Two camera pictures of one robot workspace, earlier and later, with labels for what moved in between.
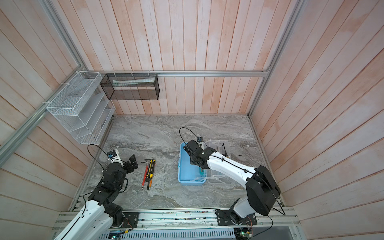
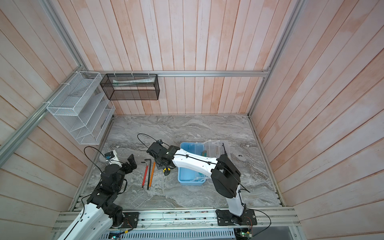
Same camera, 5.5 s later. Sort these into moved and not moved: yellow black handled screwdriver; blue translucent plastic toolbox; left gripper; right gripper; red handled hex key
Moved: right gripper; yellow black handled screwdriver
Not moved: left gripper; blue translucent plastic toolbox; red handled hex key
